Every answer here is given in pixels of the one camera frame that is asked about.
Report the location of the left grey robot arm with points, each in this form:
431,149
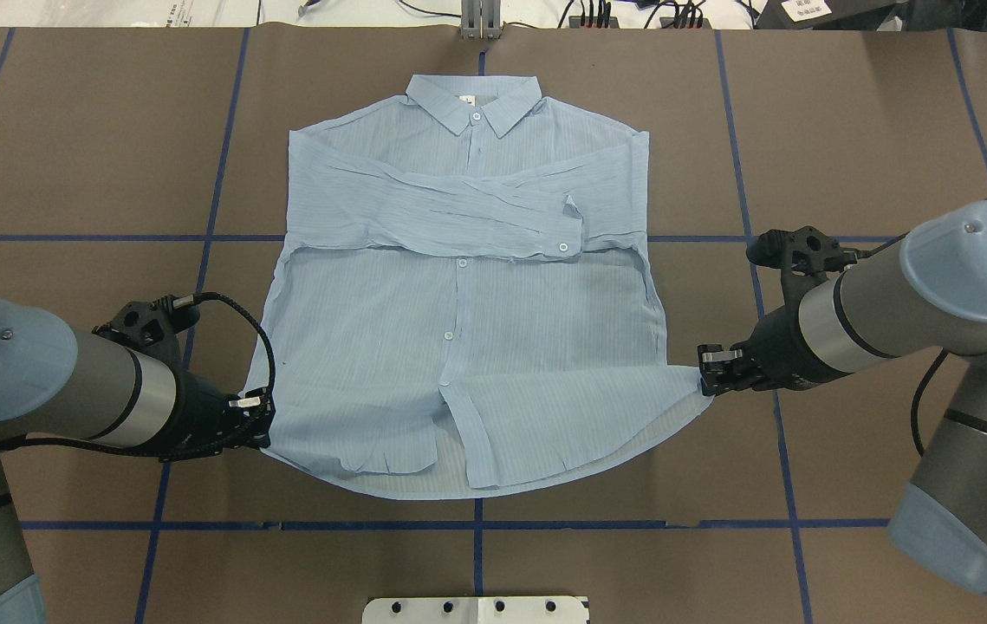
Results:
122,390

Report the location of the black power strip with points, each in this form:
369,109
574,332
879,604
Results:
636,15

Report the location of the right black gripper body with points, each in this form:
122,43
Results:
774,351

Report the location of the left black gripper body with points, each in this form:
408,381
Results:
203,413

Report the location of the light blue button shirt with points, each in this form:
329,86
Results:
463,306

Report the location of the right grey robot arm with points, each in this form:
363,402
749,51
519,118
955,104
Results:
845,310

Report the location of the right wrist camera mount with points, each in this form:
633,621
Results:
805,258

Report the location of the grey aluminium frame post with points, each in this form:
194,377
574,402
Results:
481,19

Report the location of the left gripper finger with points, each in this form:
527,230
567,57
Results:
250,403

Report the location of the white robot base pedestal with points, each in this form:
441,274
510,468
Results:
492,609

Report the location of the black box with label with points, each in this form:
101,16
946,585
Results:
828,15

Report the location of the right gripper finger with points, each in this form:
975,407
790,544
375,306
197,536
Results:
715,355
719,382

